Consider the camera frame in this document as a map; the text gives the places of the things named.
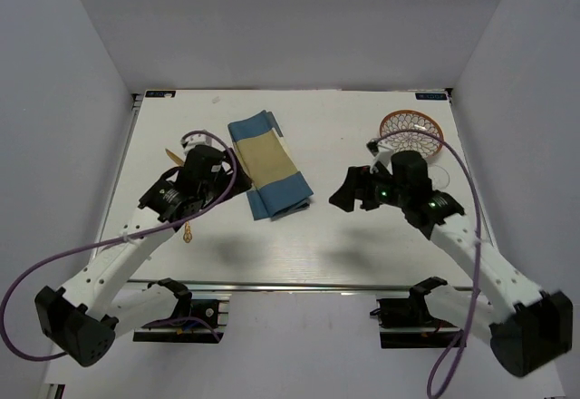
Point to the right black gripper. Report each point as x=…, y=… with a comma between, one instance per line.
x=357, y=185

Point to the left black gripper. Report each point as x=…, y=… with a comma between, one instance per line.
x=243, y=181

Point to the blue and tan placemat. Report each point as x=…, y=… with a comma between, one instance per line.
x=278, y=187

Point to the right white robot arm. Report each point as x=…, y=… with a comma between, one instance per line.
x=525, y=326

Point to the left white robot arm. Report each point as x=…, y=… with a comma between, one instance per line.
x=83, y=316

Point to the gold knife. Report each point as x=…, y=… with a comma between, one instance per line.
x=174, y=157

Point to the gold fork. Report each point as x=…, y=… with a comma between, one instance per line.
x=187, y=234

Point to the clear drinking glass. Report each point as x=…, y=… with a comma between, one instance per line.
x=439, y=176

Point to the patterned ceramic plate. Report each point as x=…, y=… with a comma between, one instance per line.
x=410, y=130

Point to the left blue table label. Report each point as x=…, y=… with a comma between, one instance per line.
x=160, y=94

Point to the blue table label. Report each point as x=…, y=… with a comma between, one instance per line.
x=431, y=96
x=160, y=94

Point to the right blue table label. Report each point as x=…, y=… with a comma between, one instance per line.
x=431, y=96

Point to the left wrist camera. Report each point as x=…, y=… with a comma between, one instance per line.
x=193, y=139

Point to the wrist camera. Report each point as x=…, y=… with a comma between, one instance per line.
x=193, y=139
x=378, y=149

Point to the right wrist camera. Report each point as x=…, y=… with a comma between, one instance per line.
x=378, y=149

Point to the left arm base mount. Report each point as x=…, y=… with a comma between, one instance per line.
x=206, y=323

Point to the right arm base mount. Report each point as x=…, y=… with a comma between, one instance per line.
x=403, y=327

